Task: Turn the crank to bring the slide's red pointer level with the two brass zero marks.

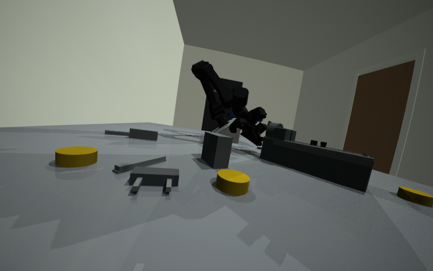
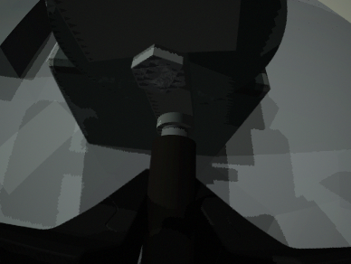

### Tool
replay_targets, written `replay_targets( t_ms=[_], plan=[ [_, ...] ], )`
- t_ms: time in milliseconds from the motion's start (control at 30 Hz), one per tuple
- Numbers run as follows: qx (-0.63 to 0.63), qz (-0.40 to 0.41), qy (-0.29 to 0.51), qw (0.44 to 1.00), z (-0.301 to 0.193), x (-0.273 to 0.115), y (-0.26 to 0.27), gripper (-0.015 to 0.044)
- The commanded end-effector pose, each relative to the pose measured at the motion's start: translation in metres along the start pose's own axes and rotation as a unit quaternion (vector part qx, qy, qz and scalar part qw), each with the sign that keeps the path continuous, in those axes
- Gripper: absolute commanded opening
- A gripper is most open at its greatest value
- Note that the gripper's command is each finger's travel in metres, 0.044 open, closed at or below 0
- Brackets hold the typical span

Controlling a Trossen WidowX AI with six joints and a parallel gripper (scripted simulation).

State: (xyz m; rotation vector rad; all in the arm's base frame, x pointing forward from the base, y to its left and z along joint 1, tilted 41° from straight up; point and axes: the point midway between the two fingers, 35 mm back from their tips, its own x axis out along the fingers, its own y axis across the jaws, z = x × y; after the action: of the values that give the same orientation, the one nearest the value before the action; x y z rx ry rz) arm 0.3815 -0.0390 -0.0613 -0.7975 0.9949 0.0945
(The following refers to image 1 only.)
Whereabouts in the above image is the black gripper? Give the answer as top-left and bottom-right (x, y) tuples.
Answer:
(229, 110), (267, 146)

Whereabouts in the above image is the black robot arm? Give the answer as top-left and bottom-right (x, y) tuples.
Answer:
(191, 60), (267, 128)

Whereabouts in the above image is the yellow short cylinder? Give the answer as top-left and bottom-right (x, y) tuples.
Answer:
(55, 146), (98, 168)
(397, 186), (433, 206)
(216, 169), (250, 196)

